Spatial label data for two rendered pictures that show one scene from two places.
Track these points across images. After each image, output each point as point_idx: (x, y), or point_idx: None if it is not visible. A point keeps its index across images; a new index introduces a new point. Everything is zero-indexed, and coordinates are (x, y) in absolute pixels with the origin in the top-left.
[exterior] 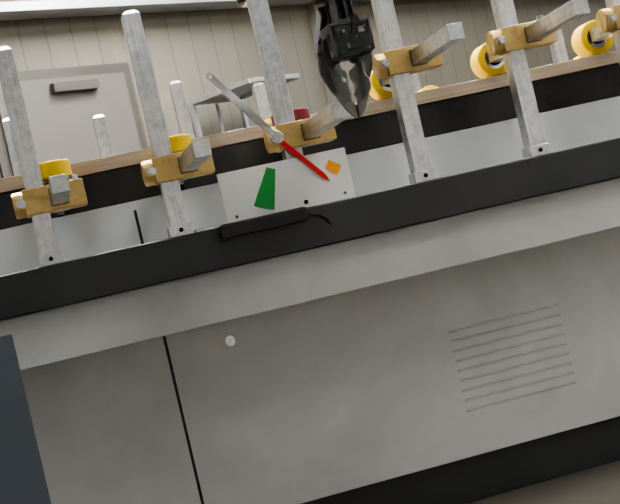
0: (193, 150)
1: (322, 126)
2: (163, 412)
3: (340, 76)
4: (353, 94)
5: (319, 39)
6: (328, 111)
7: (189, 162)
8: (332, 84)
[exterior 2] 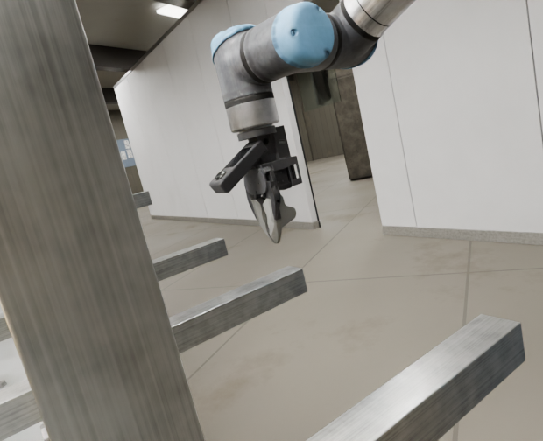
0: (305, 281)
1: (175, 273)
2: None
3: (284, 204)
4: (265, 224)
5: (269, 169)
6: (211, 249)
7: (245, 318)
8: (279, 211)
